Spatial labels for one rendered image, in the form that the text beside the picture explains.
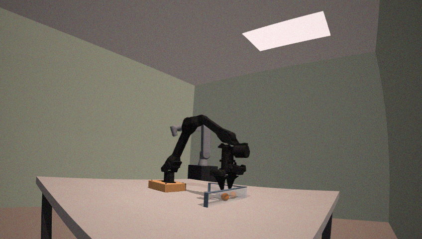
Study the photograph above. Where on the clear low glass walls forming a corner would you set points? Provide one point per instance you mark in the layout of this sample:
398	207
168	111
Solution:
220	198

